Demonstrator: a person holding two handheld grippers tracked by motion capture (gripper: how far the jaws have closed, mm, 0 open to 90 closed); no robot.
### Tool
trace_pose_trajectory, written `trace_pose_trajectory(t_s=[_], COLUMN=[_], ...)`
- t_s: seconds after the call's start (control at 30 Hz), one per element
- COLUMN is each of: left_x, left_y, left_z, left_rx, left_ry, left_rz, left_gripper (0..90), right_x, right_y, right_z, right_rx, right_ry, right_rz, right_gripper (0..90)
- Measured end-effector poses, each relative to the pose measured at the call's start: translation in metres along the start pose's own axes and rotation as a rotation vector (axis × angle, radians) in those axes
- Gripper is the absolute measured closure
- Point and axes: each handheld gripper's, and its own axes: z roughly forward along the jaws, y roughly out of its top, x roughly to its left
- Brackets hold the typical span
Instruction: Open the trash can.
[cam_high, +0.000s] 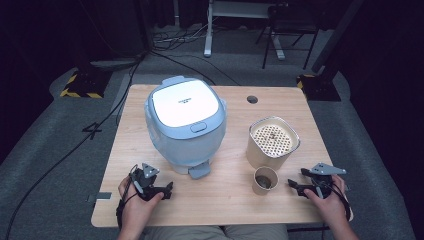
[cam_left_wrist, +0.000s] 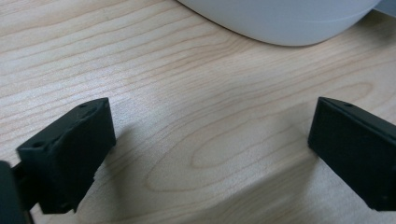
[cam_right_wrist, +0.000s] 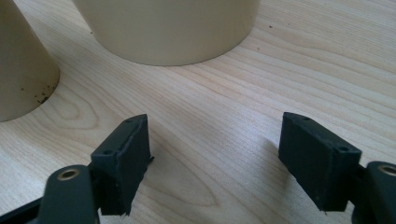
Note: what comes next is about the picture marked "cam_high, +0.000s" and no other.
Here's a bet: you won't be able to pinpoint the person's right hand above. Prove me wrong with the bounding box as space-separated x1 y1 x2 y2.
303 174 350 225

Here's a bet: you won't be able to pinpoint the dark wet tea residue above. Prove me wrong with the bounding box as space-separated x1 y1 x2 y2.
255 175 273 188

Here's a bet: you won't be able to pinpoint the grey floor tape piece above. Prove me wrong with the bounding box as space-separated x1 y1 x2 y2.
86 191 113 204

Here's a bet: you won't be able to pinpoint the white desk frame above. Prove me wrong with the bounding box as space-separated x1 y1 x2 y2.
203 0 287 62

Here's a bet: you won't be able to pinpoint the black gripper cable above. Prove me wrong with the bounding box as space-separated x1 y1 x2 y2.
286 181 353 233
115 164 139 231

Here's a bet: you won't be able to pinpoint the bundle of floor cables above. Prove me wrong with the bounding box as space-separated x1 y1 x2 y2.
152 19 214 46

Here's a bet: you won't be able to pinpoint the person's left hand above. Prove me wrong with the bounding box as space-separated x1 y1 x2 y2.
117 175 165 231

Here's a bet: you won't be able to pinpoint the thin black floor cable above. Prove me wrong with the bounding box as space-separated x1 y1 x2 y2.
148 49 242 87

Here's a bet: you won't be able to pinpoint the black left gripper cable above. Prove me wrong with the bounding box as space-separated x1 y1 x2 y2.
115 164 139 231

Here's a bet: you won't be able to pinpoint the black stand base hazard tape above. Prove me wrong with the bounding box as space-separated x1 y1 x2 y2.
295 72 343 103
59 67 114 100

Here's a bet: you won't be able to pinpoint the light blue rice cooker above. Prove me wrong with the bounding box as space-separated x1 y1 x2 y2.
143 75 228 180

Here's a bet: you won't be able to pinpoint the beige container with perforated strainer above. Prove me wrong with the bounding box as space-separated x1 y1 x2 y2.
245 115 301 171

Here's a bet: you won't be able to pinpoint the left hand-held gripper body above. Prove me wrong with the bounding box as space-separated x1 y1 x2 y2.
129 162 165 202

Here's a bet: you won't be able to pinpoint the black chair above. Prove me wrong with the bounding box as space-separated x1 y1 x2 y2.
254 2 322 71

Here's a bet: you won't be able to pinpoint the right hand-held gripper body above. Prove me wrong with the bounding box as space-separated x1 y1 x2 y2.
295 162 347 200

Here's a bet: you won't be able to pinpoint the person's khaki trousers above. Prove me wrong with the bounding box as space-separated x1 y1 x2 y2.
142 224 290 240

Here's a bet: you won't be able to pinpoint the brown paper cup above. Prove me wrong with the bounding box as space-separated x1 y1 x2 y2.
251 165 280 196

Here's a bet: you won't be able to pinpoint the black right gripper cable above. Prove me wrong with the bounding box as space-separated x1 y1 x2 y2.
286 181 353 233

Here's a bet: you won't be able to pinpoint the long black floor cable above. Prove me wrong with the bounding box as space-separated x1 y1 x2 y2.
4 54 144 240

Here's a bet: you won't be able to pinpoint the dark slanted stand pole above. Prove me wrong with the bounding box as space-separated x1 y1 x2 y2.
310 0 365 75

